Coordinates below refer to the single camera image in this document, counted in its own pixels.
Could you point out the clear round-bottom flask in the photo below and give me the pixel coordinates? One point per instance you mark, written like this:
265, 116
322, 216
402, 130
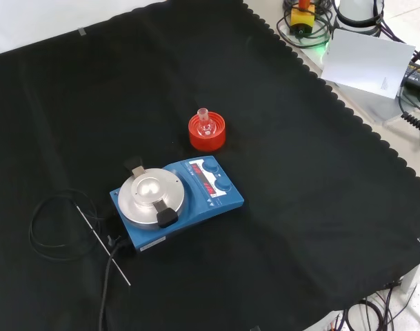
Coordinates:
206, 129

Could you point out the heater with blue base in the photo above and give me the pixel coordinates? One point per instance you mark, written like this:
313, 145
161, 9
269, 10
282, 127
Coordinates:
196, 213

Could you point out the black bench cloth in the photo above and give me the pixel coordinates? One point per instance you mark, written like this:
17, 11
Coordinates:
299, 172

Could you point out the thin metal probe rod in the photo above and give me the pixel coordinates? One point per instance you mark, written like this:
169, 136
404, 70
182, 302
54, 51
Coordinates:
102, 244

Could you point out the yellow stop button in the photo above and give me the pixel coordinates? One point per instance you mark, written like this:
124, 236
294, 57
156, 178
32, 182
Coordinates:
302, 17

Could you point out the grey tape piece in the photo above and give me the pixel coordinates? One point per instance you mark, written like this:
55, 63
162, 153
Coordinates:
82, 31

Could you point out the white paper board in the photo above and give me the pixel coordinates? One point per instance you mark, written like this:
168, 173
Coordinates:
365, 62

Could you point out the black power adapter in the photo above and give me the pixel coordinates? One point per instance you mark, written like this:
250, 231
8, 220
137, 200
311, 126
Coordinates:
418, 77

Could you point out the white bench bracket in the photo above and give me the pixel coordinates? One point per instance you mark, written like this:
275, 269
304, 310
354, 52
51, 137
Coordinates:
411, 277

